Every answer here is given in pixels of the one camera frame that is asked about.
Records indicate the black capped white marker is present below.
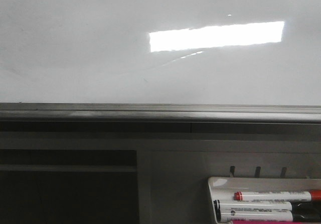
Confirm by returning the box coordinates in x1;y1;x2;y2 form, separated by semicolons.
216;210;320;222
213;200;320;211

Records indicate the grey aluminium whiteboard frame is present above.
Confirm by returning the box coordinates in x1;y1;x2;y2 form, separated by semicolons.
1;102;320;124

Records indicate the red capped white marker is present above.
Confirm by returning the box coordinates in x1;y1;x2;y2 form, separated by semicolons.
233;190;320;202

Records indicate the lower black capped white marker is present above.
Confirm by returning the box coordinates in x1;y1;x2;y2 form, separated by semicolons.
216;210;320;222

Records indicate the grey perforated stand panel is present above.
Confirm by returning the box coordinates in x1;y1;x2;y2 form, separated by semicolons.
1;122;320;223

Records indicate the upper black capped white marker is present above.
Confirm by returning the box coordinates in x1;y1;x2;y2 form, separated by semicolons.
213;200;320;211

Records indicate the white plastic marker tray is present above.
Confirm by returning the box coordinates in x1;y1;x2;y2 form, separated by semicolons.
208;177;320;223

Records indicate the pink marker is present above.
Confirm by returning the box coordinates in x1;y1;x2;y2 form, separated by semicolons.
227;220;321;224

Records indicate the white whiteboard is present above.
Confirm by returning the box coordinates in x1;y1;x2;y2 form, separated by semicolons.
1;0;320;105

